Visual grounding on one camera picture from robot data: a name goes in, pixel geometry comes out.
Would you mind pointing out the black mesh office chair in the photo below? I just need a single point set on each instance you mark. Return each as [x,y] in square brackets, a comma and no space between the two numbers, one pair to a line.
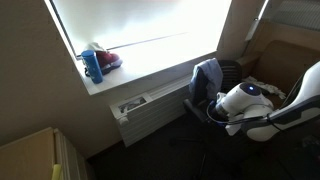
[213,133]

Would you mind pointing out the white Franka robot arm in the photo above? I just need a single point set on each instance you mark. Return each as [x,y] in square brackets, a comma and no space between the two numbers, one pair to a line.
[266,110]

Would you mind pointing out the white heater knob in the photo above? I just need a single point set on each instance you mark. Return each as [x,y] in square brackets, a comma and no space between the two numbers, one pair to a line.
[123,120]

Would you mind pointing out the grey-blue cloth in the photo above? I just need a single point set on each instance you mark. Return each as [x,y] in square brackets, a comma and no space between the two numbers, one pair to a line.
[206,78]

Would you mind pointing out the blue water bottle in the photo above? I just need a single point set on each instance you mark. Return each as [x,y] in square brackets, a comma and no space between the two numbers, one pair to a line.
[92,68]

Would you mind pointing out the white bundle behind shoe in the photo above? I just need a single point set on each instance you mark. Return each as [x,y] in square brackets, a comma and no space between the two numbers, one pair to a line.
[95,47]

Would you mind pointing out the white crumpled cloth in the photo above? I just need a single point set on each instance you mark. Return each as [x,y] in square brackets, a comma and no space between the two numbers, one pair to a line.
[266,87]

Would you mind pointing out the brown leather armchair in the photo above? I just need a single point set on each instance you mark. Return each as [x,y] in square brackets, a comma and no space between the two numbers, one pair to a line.
[286,66]

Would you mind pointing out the yellow sticky note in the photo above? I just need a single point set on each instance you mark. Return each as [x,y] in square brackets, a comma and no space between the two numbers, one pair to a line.
[56,172]

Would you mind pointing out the light wooden dresser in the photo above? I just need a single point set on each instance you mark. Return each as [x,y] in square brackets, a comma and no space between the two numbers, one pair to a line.
[30,156]

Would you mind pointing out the striped grey mattress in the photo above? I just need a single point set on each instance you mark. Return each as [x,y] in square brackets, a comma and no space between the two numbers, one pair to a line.
[295,13]

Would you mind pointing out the white wall heater unit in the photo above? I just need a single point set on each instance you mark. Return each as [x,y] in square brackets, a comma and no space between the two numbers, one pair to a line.
[150,113]

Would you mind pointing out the white wrist camera block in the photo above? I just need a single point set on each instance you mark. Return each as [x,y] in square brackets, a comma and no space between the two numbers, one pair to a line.
[235,126]

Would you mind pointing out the tan wooden bed frame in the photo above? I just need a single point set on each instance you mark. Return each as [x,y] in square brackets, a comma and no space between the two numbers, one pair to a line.
[286,33]

